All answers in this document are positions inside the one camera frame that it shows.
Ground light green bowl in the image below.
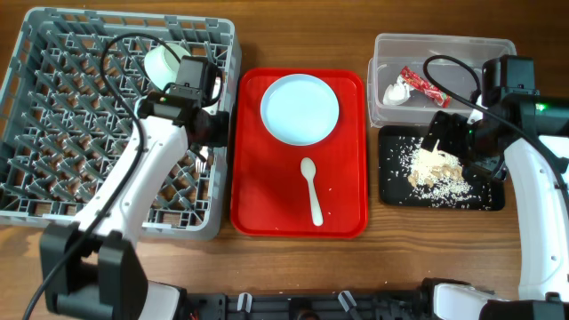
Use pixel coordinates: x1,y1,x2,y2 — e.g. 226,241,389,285
144,45,180,92

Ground red snack wrapper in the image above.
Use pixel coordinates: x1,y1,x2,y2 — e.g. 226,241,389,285
399,67,452,108

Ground large light blue plate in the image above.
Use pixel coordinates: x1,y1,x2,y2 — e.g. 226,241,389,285
260,74,340,147

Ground white napkin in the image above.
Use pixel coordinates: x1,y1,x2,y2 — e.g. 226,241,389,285
382,76,414,106

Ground white plastic fork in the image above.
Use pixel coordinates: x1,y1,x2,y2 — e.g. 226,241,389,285
195,146,209,174

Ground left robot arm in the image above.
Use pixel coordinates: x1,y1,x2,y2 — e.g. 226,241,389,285
32,87,230,319

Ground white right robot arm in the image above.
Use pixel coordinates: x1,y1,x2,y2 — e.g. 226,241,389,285
421,94,568,319

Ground black food waste tray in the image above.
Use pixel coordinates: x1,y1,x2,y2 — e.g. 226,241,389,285
377,124,506,212

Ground clear plastic waste bin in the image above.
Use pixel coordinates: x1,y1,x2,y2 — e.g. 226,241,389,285
367,33,517,128

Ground grey dishwasher rack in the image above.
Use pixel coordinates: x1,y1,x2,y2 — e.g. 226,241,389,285
1,7,242,228

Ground pile of rice scraps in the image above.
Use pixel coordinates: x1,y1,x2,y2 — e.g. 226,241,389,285
386,135,494,209

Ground red plastic tray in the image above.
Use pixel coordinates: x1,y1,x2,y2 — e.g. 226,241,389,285
230,68,368,238

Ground white plastic spoon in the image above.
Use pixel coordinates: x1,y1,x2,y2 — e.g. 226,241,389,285
301,157,324,227

